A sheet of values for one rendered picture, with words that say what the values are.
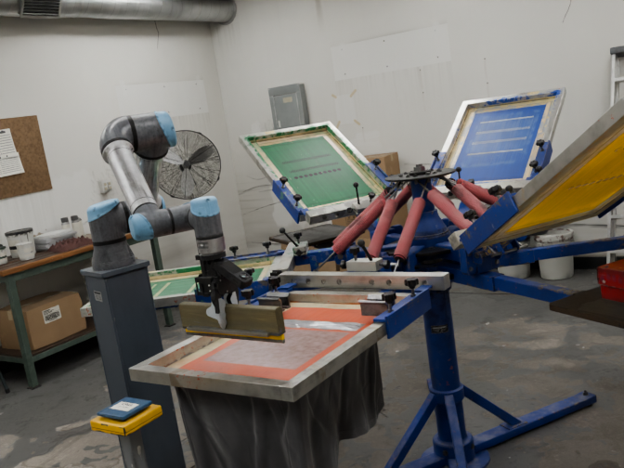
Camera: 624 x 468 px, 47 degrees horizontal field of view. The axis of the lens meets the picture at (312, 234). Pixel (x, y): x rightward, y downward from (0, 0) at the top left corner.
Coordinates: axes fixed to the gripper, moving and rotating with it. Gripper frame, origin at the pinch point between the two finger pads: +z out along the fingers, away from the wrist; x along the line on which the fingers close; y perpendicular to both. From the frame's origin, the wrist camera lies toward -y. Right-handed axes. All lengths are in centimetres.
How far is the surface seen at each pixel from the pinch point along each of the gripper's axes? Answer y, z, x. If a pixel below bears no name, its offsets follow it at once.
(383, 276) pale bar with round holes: -12, 6, -68
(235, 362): 4.5, 13.9, -4.1
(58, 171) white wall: 380, -33, -236
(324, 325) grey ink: -6.1, 13.1, -36.3
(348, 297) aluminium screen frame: -1, 12, -61
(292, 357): -11.3, 13.8, -11.0
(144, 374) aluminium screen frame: 22.5, 11.9, 14.3
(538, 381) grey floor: -11, 110, -224
